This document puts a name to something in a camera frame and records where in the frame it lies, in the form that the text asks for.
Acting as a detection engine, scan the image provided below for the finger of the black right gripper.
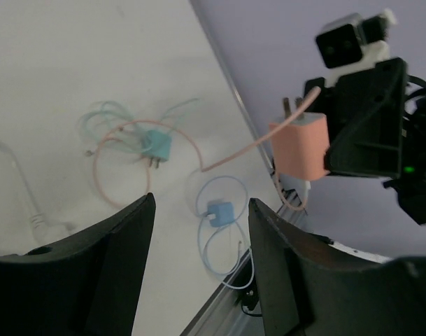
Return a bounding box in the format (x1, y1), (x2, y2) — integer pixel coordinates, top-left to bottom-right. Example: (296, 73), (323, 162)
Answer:
(304, 77), (337, 116)

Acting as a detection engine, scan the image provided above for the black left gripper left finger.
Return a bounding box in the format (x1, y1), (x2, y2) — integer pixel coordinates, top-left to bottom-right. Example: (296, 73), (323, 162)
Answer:
(0, 194), (156, 335)

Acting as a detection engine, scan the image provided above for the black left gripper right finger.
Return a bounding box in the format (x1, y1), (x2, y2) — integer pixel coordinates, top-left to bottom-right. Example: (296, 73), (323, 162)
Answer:
(248, 198), (426, 335)

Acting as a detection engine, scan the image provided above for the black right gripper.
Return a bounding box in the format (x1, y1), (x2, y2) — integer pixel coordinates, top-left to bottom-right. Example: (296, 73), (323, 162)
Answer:
(325, 57), (426, 225)

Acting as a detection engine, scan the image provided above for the pink charger cable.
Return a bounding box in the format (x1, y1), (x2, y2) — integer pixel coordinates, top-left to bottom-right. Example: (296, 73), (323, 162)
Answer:
(83, 86), (322, 213)

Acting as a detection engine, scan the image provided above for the pink charger plug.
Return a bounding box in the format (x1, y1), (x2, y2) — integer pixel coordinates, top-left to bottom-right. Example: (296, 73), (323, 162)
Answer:
(271, 112), (329, 181)

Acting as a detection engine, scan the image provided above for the blue charger plug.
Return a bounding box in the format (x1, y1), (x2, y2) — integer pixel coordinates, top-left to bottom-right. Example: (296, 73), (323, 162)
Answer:
(206, 202), (235, 228)

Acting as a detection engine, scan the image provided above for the teal charger plug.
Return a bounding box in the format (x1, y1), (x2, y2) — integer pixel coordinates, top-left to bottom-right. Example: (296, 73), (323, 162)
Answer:
(142, 129), (172, 169)

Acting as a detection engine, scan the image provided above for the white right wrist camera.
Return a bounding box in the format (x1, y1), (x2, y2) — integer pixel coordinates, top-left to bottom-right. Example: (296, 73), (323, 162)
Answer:
(315, 8), (397, 88)

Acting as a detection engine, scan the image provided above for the white power strip cord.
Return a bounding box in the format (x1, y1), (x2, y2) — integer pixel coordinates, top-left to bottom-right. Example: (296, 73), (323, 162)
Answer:
(0, 140), (76, 242)

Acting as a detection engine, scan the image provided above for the blue charger cable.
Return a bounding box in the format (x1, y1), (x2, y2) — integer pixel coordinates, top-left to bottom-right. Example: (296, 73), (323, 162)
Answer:
(193, 175), (257, 291)

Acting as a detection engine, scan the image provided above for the teal charger cable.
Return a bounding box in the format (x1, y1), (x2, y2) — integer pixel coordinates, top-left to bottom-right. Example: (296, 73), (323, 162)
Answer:
(78, 97), (199, 155)

